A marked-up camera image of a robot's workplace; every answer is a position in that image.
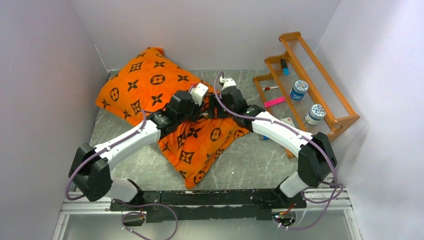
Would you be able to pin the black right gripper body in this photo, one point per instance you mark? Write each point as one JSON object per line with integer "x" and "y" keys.
{"x": 222, "y": 112}

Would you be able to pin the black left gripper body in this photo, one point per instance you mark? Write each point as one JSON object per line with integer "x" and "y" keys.
{"x": 193, "y": 113}

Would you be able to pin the white pillow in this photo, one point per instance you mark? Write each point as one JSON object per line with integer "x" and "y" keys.
{"x": 204, "y": 115}

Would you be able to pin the orange patterned pillowcase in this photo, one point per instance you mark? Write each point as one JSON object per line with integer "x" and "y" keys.
{"x": 147, "y": 83}

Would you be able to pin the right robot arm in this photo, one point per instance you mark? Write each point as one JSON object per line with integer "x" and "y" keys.
{"x": 314, "y": 153}

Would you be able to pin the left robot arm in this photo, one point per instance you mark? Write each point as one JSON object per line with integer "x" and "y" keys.
{"x": 92, "y": 167}

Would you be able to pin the red white marker pen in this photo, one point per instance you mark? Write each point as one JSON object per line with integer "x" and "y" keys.
{"x": 269, "y": 88}

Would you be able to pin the pink flat strip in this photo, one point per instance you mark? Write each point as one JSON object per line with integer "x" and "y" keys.
{"x": 274, "y": 102}

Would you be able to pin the blue grey eraser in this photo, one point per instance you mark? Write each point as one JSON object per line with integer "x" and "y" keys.
{"x": 263, "y": 137}

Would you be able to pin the blue black highlighter marker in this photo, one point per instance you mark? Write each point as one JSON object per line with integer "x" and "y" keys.
{"x": 284, "y": 67}

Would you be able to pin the small cardboard box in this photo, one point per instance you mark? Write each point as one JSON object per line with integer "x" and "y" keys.
{"x": 288, "y": 121}

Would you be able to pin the wooden tiered shelf rack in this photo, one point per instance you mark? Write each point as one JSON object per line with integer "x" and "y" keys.
{"x": 313, "y": 98}

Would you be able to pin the blue jar near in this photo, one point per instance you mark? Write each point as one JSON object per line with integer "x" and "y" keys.
{"x": 299, "y": 89}

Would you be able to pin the blue jar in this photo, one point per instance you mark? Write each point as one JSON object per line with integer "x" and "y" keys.
{"x": 315, "y": 114}
{"x": 299, "y": 89}

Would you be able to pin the blue jar far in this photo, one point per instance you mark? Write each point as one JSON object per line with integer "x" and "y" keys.
{"x": 315, "y": 114}

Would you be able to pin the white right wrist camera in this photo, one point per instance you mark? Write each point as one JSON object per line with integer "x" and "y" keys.
{"x": 226, "y": 82}

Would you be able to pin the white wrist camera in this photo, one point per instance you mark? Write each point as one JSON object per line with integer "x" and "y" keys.
{"x": 198, "y": 93}
{"x": 226, "y": 82}

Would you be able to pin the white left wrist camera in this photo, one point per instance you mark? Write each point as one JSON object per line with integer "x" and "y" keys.
{"x": 198, "y": 93}

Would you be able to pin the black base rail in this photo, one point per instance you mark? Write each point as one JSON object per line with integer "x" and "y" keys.
{"x": 166, "y": 205}

